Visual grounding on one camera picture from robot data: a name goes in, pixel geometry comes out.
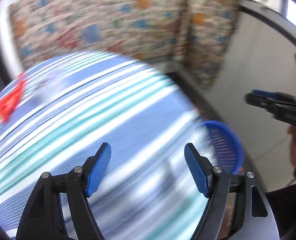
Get blue plastic trash basket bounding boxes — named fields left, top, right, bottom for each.
left=202, top=120, right=244, bottom=174

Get patterned Chinese character blanket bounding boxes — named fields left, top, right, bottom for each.
left=9, top=0, right=241, bottom=87

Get striped blue green tablecloth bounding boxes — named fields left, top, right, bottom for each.
left=0, top=52, right=211, bottom=239

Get red plastic bag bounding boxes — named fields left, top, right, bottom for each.
left=0, top=73, right=26, bottom=123

